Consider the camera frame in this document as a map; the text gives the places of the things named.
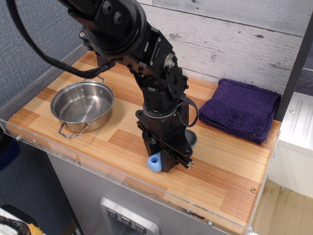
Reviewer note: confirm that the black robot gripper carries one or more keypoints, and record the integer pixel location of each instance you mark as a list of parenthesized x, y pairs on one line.
[(163, 128)]

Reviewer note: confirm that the blue spoon with grey bowl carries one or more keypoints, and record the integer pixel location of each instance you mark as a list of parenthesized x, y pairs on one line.
[(155, 163)]

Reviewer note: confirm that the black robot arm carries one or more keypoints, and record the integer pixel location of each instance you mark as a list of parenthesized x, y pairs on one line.
[(118, 32)]

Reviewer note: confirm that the silver dispenser button panel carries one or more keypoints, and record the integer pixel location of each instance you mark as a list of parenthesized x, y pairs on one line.
[(123, 221)]

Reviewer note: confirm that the stainless steel pot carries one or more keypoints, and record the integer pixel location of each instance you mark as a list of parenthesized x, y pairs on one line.
[(82, 107)]

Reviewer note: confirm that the folded purple towel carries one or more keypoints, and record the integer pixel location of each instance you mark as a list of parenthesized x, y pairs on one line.
[(243, 110)]

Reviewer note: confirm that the white ribbed appliance top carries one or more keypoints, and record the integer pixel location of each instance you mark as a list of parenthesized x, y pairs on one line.
[(297, 125)]

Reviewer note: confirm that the yellow object bottom left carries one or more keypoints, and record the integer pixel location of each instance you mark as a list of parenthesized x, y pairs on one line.
[(34, 230)]

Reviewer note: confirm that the black vertical post right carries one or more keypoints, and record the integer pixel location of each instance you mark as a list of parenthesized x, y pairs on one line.
[(295, 72)]

